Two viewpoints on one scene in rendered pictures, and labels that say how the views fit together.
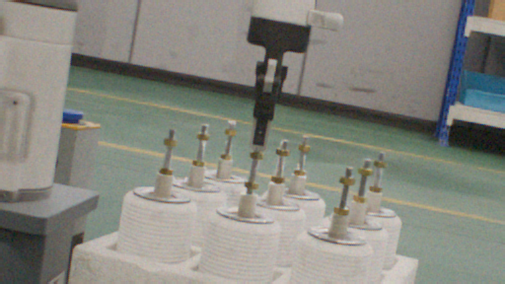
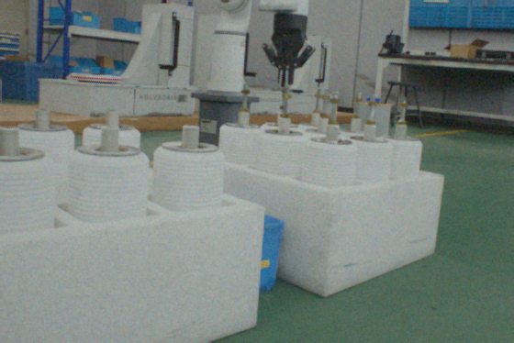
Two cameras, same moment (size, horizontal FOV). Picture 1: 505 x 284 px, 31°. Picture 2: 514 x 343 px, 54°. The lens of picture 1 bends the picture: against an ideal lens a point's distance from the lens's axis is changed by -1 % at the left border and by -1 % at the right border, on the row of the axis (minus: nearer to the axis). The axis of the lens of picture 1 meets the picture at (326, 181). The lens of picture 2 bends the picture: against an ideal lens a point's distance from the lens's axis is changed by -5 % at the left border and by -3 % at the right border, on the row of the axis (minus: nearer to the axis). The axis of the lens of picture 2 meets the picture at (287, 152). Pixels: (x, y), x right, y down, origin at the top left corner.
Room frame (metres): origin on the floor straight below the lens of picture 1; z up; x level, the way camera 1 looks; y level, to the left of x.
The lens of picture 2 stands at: (1.76, -0.91, 0.35)
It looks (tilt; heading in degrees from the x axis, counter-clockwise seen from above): 8 degrees down; 121
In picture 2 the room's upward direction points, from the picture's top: 5 degrees clockwise
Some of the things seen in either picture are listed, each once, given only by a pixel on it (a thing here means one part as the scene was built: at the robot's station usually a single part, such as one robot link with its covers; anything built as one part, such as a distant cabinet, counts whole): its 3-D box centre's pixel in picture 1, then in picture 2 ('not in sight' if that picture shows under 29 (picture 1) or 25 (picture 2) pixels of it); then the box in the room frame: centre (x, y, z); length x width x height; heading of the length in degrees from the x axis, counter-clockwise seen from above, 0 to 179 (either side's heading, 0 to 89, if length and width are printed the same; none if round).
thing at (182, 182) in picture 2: not in sight; (186, 213); (1.29, -0.38, 0.16); 0.10 x 0.10 x 0.18
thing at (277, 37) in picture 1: (274, 53); (289, 33); (1.15, 0.09, 0.46); 0.08 x 0.08 x 0.09
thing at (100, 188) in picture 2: not in sight; (107, 224); (1.27, -0.49, 0.16); 0.10 x 0.10 x 0.18
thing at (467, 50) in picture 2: not in sight; (465, 49); (0.44, 4.91, 0.87); 0.40 x 0.30 x 0.23; 163
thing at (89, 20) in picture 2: not in sight; (74, 18); (-3.39, 2.79, 0.90); 0.50 x 0.38 x 0.21; 178
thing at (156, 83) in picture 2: not in sight; (122, 54); (-0.85, 1.33, 0.45); 0.82 x 0.57 x 0.74; 87
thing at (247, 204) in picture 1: (247, 206); not in sight; (1.15, 0.09, 0.26); 0.02 x 0.02 x 0.03
